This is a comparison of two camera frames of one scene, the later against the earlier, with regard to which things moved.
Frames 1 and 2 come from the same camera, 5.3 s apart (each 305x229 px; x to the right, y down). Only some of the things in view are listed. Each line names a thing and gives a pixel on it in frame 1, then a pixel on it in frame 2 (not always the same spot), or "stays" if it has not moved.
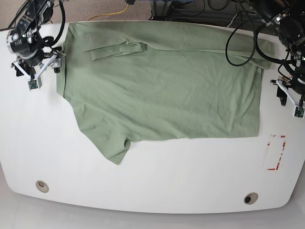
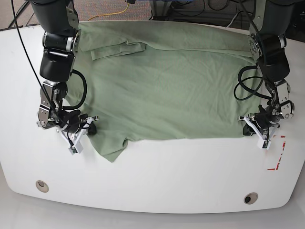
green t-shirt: x=136 y=81 stays
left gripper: x=56 y=62 to x=76 y=126
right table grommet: x=250 y=198 stays
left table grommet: x=42 y=186 stays
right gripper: x=285 y=82 to x=261 y=122
